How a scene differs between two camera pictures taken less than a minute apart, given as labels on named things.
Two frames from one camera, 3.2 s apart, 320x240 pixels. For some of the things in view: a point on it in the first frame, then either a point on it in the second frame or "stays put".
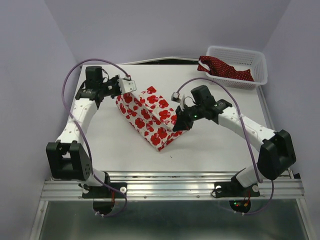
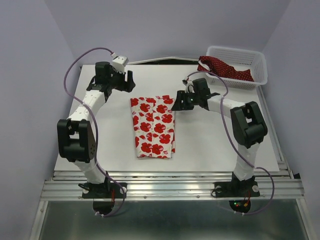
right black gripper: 182,123 to 178,105
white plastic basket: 243,59 stays put
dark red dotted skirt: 215,67 stays put
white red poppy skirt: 150,114 stays put
